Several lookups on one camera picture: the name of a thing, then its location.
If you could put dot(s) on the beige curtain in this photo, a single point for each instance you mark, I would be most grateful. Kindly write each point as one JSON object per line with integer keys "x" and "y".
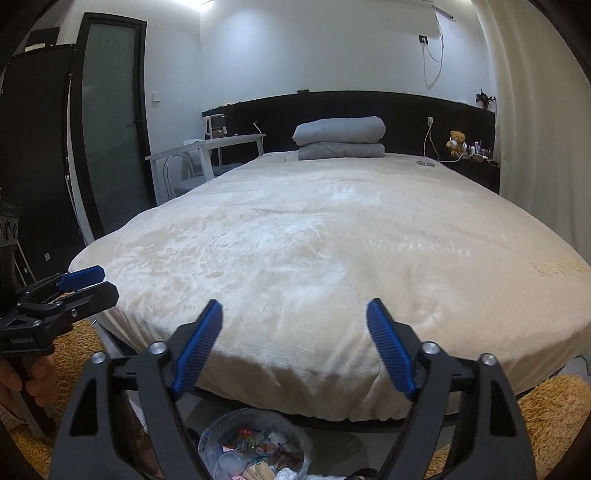
{"x": 535, "y": 138}

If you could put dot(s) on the black nightstand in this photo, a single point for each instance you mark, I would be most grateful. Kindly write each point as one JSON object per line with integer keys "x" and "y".
{"x": 480, "y": 177}

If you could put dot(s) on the white kettle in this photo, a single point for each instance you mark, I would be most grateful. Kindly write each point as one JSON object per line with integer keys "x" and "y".
{"x": 216, "y": 125}

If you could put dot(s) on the person's left hand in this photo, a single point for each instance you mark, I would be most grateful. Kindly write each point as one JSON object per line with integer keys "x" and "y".
{"x": 44, "y": 378}

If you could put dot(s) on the frosted glass door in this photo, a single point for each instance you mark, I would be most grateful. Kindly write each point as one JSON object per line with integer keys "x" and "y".
{"x": 115, "y": 120}

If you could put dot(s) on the bed with beige blanket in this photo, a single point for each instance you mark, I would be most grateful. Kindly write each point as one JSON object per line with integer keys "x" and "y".
{"x": 323, "y": 240}

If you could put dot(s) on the white desk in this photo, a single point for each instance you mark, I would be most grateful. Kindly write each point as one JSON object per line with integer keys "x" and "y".
{"x": 231, "y": 138}

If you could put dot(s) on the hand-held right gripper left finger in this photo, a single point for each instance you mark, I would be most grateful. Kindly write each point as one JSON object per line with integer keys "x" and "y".
{"x": 196, "y": 350}

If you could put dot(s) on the dark plant figure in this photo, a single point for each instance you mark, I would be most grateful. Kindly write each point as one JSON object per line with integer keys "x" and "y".
{"x": 485, "y": 99}

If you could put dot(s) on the cluster of small bottles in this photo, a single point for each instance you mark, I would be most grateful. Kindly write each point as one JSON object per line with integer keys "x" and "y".
{"x": 478, "y": 150}

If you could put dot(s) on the black wardrobe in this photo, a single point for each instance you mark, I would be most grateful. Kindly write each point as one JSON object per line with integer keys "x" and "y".
{"x": 41, "y": 161}

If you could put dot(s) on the grey folded quilt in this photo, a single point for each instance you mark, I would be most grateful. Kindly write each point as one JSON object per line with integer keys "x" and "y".
{"x": 341, "y": 151}
{"x": 339, "y": 130}

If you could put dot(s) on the transparent chair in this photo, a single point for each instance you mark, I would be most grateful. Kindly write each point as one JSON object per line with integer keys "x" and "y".
{"x": 189, "y": 184}

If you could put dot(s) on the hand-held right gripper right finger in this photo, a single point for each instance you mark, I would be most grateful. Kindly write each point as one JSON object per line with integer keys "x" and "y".
{"x": 392, "y": 350}

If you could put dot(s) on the brown teddy bear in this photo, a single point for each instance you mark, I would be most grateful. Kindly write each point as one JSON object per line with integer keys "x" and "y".
{"x": 457, "y": 141}

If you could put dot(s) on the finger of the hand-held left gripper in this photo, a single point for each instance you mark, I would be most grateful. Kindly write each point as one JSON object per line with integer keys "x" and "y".
{"x": 94, "y": 295}
{"x": 83, "y": 277}

